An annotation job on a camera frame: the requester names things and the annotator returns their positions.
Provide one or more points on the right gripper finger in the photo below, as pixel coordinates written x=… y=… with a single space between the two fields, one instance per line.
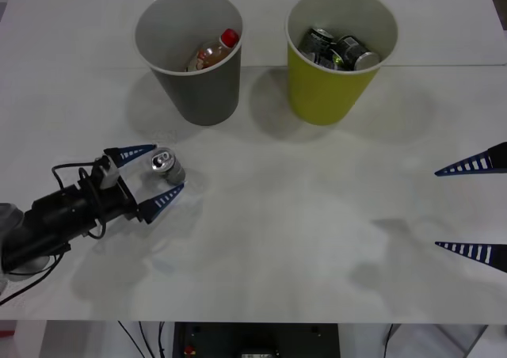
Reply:
x=475 y=164
x=475 y=251

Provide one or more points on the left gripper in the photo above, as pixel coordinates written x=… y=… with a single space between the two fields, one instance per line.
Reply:
x=113 y=201

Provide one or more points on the dark grey drink can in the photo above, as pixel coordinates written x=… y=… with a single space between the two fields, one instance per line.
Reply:
x=168 y=166

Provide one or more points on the grey plastic waste bin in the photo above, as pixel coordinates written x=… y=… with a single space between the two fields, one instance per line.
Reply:
x=206 y=92

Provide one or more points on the red-capped plastic bottle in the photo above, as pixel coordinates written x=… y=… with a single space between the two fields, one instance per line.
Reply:
x=212 y=53

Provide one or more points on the yellow-green plastic waste bin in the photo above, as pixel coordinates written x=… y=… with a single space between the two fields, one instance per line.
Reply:
x=321 y=92

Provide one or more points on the red round button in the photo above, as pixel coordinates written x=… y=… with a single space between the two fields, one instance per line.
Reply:
x=190 y=350

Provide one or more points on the black robot torso base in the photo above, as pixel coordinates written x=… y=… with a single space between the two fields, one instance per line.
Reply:
x=257 y=340

